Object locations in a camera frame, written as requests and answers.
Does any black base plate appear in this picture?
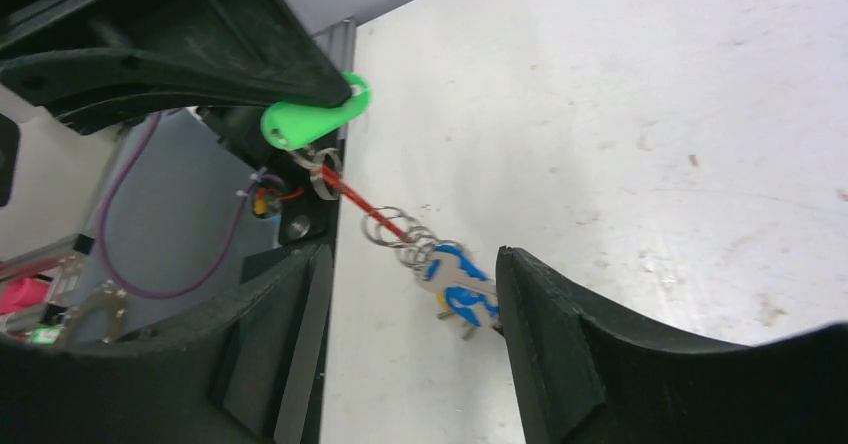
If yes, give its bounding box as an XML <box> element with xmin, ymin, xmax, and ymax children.
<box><xmin>198</xmin><ymin>107</ymin><xmax>338</xmax><ymax>443</ymax></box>

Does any steel split ring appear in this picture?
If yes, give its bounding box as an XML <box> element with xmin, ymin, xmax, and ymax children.
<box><xmin>288</xmin><ymin>146</ymin><xmax>346</xmax><ymax>202</ymax></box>

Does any green key tag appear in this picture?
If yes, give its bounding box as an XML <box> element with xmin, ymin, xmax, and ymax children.
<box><xmin>260</xmin><ymin>72</ymin><xmax>372</xmax><ymax>151</ymax></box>

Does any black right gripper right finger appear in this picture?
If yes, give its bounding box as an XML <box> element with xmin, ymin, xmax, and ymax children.
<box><xmin>496</xmin><ymin>247</ymin><xmax>847</xmax><ymax>443</ymax></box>

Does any blue-capped silver key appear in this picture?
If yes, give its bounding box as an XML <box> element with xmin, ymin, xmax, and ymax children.
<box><xmin>416</xmin><ymin>244</ymin><xmax>500</xmax><ymax>328</ymax></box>

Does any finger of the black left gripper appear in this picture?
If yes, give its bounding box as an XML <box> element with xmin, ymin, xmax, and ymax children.
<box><xmin>1</xmin><ymin>0</ymin><xmax>351</xmax><ymax>135</ymax></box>

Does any aluminium frame rail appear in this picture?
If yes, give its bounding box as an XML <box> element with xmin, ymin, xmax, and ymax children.
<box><xmin>313</xmin><ymin>18</ymin><xmax>358</xmax><ymax>72</ymax></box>

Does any metal key holder red handle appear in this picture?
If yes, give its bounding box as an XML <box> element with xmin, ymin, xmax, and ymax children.
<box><xmin>321</xmin><ymin>165</ymin><xmax>406</xmax><ymax>242</ymax></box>

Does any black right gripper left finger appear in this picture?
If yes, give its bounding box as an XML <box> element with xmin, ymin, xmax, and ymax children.
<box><xmin>1</xmin><ymin>244</ymin><xmax>334</xmax><ymax>443</ymax></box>

